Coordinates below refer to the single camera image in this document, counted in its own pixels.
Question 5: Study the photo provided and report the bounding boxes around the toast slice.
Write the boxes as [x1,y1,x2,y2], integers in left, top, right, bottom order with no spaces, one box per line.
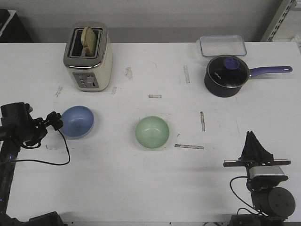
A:
[81,26,97,57]

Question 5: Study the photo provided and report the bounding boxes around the blue bowl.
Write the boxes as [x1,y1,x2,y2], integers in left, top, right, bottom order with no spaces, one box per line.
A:
[60,105,95,139]

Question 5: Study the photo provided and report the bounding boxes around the glass pot lid blue knob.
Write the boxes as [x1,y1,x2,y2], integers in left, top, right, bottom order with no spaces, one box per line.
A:
[207,55,250,88]

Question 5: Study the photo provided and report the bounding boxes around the dark blue saucepan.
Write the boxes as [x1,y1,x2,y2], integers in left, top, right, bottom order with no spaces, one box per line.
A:
[204,65,293,97]

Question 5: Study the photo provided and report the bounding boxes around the white metal shelf upright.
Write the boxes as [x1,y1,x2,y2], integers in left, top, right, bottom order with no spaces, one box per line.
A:
[261,0,301,42]

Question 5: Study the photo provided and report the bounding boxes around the cream two-slot toaster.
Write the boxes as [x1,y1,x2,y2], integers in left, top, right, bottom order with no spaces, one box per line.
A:
[63,22,113,92]

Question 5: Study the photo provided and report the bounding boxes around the clear plastic food container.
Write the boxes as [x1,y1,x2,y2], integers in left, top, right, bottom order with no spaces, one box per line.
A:
[198,35,247,57]

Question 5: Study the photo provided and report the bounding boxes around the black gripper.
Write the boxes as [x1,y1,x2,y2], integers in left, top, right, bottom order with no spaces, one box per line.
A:
[10,111,63,149]
[223,131,291,168]

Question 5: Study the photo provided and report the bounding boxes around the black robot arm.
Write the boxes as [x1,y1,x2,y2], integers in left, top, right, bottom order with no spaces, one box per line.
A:
[0,102,65,226]
[223,131,296,226]

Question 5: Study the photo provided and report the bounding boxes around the green bowl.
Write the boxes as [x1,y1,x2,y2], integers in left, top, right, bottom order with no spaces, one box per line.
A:
[135,116,170,149]

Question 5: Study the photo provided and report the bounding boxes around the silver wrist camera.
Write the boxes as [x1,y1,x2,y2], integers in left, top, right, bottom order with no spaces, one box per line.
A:
[248,166,288,186]

